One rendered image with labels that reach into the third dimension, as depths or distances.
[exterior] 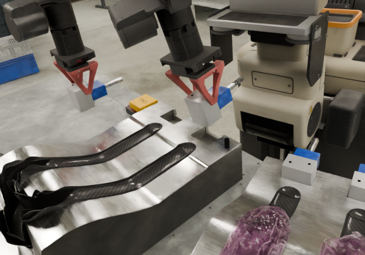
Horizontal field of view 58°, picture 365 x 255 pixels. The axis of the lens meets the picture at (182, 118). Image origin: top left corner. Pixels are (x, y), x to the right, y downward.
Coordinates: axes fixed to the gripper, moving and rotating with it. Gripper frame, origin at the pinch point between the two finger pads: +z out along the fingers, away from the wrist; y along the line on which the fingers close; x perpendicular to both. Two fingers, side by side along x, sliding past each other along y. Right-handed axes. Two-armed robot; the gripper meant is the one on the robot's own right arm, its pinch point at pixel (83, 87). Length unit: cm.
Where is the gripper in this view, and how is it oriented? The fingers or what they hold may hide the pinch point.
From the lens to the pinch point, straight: 80.5
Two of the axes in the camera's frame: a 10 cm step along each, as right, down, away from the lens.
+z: 1.2, 8.3, 5.4
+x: 7.6, -4.2, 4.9
